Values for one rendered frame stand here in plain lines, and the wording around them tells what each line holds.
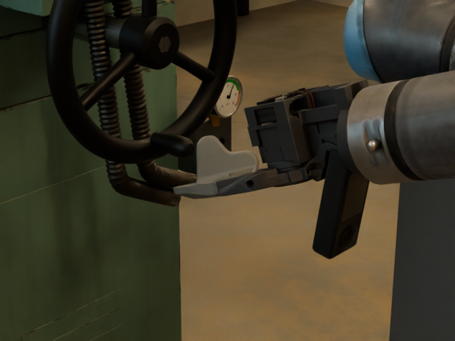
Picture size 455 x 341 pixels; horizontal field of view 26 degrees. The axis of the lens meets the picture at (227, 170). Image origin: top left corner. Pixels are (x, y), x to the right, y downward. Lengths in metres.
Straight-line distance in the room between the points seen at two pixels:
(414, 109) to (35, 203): 0.63
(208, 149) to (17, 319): 0.49
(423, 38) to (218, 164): 0.23
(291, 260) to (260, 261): 0.08
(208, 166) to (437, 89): 0.25
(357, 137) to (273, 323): 1.32
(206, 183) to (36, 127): 0.38
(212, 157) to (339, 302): 1.32
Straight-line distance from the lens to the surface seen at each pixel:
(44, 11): 1.14
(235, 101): 1.45
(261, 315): 2.18
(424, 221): 1.52
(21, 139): 1.28
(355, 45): 0.97
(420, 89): 0.84
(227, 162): 0.95
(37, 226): 1.33
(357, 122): 0.86
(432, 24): 0.94
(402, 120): 0.83
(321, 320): 2.17
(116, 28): 1.16
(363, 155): 0.86
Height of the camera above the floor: 1.09
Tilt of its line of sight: 21 degrees down
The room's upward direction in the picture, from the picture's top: straight up
